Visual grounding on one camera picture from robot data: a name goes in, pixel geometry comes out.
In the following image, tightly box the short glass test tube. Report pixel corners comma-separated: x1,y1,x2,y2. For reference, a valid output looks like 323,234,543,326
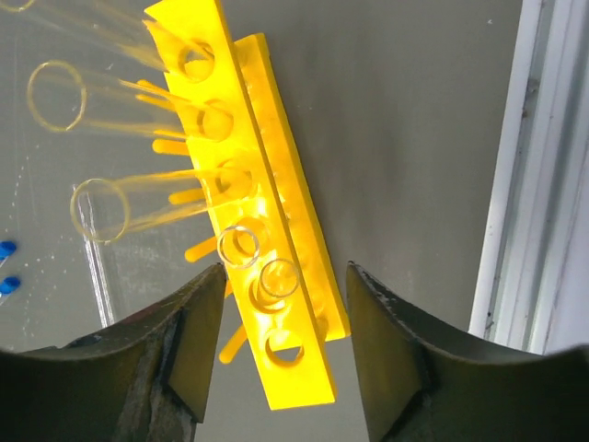
217,217,268,269

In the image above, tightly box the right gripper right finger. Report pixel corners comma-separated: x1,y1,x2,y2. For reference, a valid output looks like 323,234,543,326
346,262,588,441

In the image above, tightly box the blue capped tube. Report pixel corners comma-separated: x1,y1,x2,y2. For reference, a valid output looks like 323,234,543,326
0,276,21,297
0,240,17,262

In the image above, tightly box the blue capped tube upper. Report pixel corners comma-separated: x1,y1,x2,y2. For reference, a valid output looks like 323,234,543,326
0,240,17,262

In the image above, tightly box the long glass test tube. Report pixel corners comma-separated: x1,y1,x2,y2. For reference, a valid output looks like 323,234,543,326
26,60,234,142

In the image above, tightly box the blue capped tube middle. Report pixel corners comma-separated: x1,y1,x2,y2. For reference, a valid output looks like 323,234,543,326
0,276,21,297

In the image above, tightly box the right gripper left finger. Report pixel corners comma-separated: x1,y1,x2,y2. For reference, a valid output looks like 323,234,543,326
1,264,226,441

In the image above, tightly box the yellow test tube rack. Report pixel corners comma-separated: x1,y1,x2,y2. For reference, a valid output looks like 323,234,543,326
146,1,350,410

